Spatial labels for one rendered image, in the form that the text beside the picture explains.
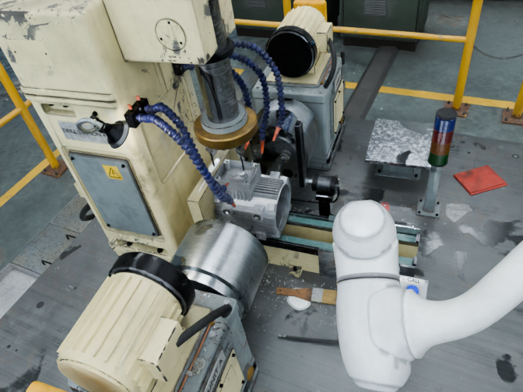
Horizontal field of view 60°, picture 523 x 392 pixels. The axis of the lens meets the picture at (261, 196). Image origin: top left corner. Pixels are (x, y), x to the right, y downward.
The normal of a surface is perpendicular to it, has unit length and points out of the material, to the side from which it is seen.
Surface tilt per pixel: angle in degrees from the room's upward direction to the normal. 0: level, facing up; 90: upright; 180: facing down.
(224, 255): 24
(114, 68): 90
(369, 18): 90
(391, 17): 90
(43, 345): 0
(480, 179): 1
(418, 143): 0
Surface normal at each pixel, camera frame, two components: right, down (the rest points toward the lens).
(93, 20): 0.94, 0.15
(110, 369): 0.51, -0.44
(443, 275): -0.12, -0.71
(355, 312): -0.59, -0.33
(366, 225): -0.21, -0.35
